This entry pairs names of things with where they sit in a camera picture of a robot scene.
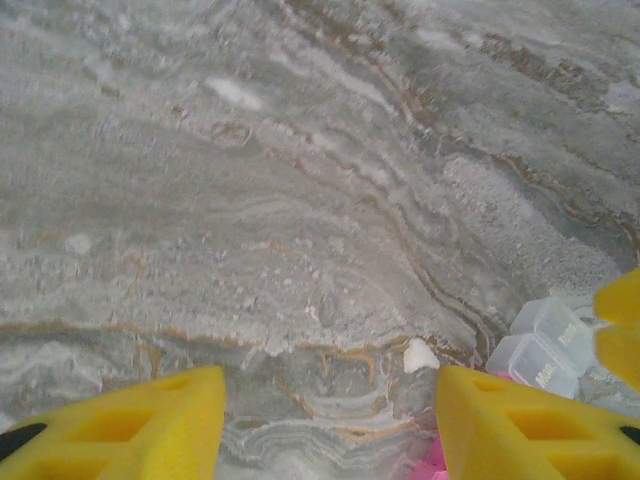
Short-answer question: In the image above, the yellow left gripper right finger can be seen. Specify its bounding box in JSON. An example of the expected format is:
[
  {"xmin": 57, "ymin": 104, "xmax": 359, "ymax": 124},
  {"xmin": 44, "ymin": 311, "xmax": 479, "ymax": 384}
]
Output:
[{"xmin": 436, "ymin": 364, "xmax": 640, "ymax": 480}]

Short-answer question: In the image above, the small white scrap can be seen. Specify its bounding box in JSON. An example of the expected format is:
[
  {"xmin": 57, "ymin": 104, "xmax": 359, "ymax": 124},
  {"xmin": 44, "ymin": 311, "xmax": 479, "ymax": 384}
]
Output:
[{"xmin": 402, "ymin": 338, "xmax": 440, "ymax": 374}]

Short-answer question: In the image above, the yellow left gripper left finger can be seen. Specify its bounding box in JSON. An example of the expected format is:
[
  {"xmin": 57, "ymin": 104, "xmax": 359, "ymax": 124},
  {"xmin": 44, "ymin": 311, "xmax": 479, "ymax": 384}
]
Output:
[{"xmin": 0, "ymin": 364, "xmax": 227, "ymax": 480}]

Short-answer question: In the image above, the clear pill organizer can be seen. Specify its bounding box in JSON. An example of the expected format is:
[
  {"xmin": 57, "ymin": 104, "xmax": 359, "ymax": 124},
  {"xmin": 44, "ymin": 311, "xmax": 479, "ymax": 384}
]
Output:
[{"xmin": 485, "ymin": 295, "xmax": 599, "ymax": 400}]

